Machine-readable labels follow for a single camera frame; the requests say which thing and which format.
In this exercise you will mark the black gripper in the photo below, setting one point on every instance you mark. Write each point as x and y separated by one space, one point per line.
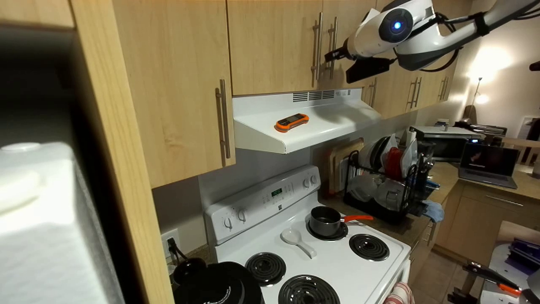
349 51

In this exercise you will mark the wooden cabinet door right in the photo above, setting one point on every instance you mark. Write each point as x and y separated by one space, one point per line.
271 44

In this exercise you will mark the tall wooden cabinet door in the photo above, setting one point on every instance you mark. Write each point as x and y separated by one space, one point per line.
389 95
404 93
170 85
431 90

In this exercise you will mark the wooden base cabinet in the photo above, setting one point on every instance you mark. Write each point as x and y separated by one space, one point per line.
479 220
423 254

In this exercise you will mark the short wooden cabinet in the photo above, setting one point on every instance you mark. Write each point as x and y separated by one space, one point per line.
35 11

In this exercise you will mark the white range hood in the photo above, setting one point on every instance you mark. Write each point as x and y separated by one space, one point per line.
338 120

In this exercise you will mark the orange black handheld device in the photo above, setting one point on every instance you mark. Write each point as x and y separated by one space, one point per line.
291 122

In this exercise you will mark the white plate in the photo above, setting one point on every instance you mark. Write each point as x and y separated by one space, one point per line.
372 153
409 154

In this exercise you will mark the wooden cutting board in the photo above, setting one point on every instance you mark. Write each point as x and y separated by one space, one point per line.
338 169

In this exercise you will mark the red plate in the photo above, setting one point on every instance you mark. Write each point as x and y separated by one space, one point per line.
394 163

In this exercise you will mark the silver countertop appliance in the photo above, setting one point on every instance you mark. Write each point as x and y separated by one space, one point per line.
450 136

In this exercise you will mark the black dish rack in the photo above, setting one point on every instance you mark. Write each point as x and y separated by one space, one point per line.
365 205

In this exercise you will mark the white electric stove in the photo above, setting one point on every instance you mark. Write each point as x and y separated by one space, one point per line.
264 203

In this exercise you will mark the white spoon rest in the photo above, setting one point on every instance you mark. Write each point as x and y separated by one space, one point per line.
293 237

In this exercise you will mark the blue cloth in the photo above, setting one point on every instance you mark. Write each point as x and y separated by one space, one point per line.
435 212

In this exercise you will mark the grey laptop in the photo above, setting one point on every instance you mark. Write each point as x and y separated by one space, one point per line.
490 161

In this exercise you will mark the wooden side panel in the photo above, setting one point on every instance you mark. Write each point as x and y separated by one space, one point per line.
128 169

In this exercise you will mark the red white towel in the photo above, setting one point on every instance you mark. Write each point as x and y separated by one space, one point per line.
401 296

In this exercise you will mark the black air fryer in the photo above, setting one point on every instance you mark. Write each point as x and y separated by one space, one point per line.
225 288

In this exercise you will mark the black kettle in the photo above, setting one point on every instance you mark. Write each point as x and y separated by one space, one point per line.
188 271

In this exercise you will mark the black orange clamp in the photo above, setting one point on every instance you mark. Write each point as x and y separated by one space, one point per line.
490 272

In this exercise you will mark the purple books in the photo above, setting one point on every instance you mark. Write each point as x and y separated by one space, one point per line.
524 256

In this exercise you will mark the white refrigerator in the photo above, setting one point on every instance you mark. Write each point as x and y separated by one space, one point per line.
45 237

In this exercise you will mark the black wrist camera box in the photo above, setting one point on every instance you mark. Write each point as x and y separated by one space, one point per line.
369 70

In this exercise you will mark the white wall outlet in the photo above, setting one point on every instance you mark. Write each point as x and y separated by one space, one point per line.
165 237

